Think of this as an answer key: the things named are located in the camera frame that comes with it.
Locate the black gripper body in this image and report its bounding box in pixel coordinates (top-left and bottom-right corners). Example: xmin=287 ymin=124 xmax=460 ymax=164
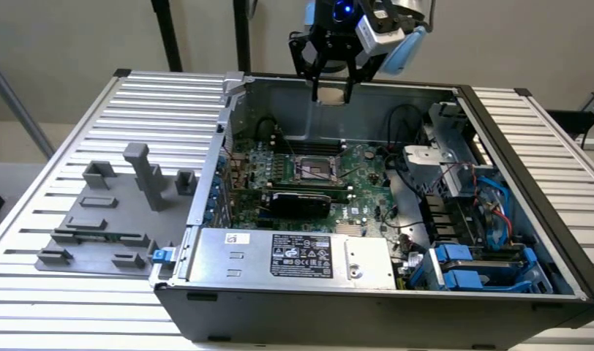
xmin=308 ymin=10 xmax=365 ymax=64

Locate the square CPU chip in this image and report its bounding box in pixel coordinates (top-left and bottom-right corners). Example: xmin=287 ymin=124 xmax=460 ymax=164
xmin=319 ymin=86 xmax=348 ymax=107

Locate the CPU socket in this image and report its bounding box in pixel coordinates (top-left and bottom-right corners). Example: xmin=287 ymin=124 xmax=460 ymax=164
xmin=287 ymin=154 xmax=345 ymax=184

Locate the thin metal locking lever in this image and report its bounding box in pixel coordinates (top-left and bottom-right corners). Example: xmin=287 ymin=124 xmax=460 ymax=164
xmin=336 ymin=145 xmax=363 ymax=180
xmin=275 ymin=126 xmax=297 ymax=157

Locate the black RAM slot bank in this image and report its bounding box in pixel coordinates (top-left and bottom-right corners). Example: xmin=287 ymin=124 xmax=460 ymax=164
xmin=281 ymin=138 xmax=344 ymax=156

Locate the black stand pole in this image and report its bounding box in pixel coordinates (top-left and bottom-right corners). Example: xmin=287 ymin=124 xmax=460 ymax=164
xmin=148 ymin=0 xmax=184 ymax=72
xmin=231 ymin=0 xmax=255 ymax=72

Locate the silver metal disk bay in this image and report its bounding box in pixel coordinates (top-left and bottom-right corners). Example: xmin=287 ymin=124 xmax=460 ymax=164
xmin=401 ymin=101 xmax=496 ymax=200

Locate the long RAM slot pair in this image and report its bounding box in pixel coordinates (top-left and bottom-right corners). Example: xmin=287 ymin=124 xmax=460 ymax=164
xmin=249 ymin=180 xmax=352 ymax=192

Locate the green motherboard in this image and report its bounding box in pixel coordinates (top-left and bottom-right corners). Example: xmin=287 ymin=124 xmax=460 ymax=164
xmin=221 ymin=140 xmax=408 ymax=239

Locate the black graphics card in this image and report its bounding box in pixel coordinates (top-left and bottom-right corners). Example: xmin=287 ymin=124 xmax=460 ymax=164
xmin=259 ymin=189 xmax=333 ymax=221

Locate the silver finned chipset heatsink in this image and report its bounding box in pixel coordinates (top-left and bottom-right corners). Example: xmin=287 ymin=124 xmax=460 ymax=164
xmin=333 ymin=222 xmax=367 ymax=238

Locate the black fan shroud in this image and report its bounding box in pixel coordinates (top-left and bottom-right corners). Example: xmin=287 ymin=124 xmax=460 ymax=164
xmin=417 ymin=194 xmax=475 ymax=246

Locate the silver power supply unit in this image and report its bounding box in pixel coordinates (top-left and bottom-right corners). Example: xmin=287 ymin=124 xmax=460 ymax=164
xmin=185 ymin=227 xmax=399 ymax=290

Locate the grey parts rack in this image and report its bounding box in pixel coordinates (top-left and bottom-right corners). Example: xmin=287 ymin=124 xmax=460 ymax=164
xmin=33 ymin=142 xmax=201 ymax=281

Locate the blue disk caddy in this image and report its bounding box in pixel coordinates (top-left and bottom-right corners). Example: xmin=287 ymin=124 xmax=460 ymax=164
xmin=407 ymin=241 xmax=548 ymax=294

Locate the blue case latch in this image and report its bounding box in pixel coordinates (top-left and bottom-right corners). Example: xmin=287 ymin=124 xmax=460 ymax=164
xmin=151 ymin=246 xmax=176 ymax=265

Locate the green RAM stick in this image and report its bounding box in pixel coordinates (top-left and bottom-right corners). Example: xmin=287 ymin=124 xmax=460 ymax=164
xmin=53 ymin=228 xmax=148 ymax=243

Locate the black open PC case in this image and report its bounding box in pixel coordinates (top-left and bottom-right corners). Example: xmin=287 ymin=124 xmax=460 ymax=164
xmin=148 ymin=71 xmax=594 ymax=349

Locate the grey slanted metal pole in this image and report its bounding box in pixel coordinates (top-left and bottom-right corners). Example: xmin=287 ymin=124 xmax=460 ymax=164
xmin=0 ymin=46 xmax=55 ymax=159

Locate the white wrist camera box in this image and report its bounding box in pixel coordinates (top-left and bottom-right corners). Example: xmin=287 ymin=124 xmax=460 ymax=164
xmin=353 ymin=12 xmax=405 ymax=56

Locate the long black looped wire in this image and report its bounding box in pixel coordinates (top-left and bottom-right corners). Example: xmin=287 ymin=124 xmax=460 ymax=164
xmin=384 ymin=103 xmax=425 ymax=148

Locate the light blue cable sleeve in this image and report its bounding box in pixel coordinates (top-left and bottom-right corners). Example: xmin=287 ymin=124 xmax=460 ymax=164
xmin=377 ymin=24 xmax=432 ymax=76

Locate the short black looped wire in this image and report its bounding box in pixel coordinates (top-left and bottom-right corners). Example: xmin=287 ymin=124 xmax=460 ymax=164
xmin=253 ymin=116 xmax=279 ymax=144

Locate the blue flat data wire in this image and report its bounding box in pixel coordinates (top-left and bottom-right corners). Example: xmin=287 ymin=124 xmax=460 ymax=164
xmin=473 ymin=175 xmax=516 ymax=252

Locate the red wire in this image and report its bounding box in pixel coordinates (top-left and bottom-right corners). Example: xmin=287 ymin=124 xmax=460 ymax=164
xmin=487 ymin=203 xmax=515 ymax=235

